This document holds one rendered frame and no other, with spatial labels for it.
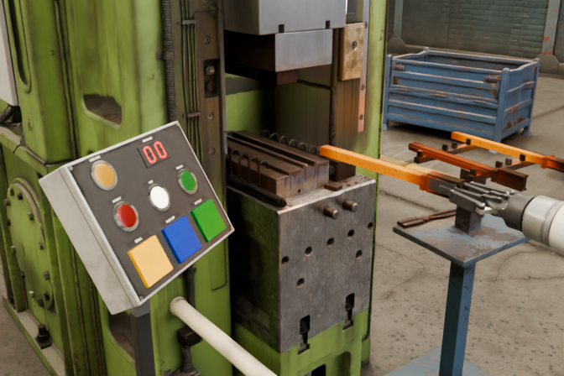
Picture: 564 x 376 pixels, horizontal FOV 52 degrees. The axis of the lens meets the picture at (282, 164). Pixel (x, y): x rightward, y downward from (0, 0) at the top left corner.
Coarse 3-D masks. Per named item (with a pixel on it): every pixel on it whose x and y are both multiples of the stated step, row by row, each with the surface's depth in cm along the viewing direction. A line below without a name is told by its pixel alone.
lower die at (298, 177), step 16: (240, 144) 182; (272, 144) 182; (256, 160) 169; (272, 160) 168; (288, 160) 166; (320, 160) 167; (256, 176) 163; (272, 176) 158; (288, 176) 159; (304, 176) 163; (320, 176) 167; (288, 192) 160
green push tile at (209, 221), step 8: (208, 200) 126; (200, 208) 123; (208, 208) 125; (216, 208) 127; (192, 216) 121; (200, 216) 122; (208, 216) 124; (216, 216) 126; (200, 224) 121; (208, 224) 123; (216, 224) 125; (224, 224) 127; (208, 232) 122; (216, 232) 124; (208, 240) 121
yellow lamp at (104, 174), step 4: (100, 164) 106; (104, 164) 106; (96, 168) 105; (100, 168) 105; (104, 168) 106; (108, 168) 107; (96, 172) 104; (100, 172) 105; (104, 172) 106; (108, 172) 106; (112, 172) 107; (96, 176) 104; (100, 176) 105; (104, 176) 105; (108, 176) 106; (112, 176) 107; (100, 180) 104; (104, 180) 105; (108, 180) 106; (112, 180) 107; (104, 184) 105; (108, 184) 106
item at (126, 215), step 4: (120, 208) 106; (124, 208) 106; (128, 208) 107; (132, 208) 108; (120, 212) 105; (124, 212) 106; (128, 212) 107; (132, 212) 108; (120, 216) 105; (124, 216) 106; (128, 216) 107; (132, 216) 107; (120, 220) 105; (124, 220) 105; (128, 220) 106; (132, 220) 107; (124, 224) 105; (128, 224) 106; (132, 224) 107
